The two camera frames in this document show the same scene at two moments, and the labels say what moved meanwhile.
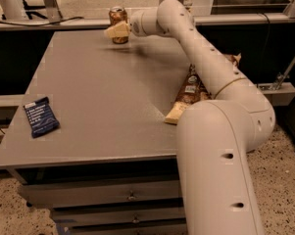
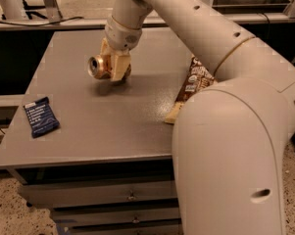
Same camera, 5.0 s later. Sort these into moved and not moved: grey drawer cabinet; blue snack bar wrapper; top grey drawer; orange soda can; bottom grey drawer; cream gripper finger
Moved: orange soda can; cream gripper finger
Not moved: top grey drawer; blue snack bar wrapper; bottom grey drawer; grey drawer cabinet
